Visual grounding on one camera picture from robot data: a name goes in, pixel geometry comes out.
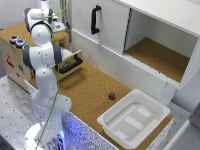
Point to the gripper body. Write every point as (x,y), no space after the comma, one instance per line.
(59,25)

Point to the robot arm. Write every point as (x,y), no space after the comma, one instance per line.
(46,86)

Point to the wooden drawer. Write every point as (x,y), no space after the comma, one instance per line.
(71,71)

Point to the wooden drawer box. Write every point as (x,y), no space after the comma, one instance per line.
(11,63)

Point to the purple block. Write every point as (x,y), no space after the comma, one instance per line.
(111,96)

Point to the green button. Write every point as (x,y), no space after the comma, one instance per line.
(25,46)

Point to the blue button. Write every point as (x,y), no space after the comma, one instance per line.
(20,42)

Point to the red button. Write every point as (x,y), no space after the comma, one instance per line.
(13,38)

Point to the white sliding door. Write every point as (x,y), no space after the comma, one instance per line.
(110,20)

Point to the white cabinet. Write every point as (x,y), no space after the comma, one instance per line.
(160,20)

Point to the white plastic box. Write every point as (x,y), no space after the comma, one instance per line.
(133,118)

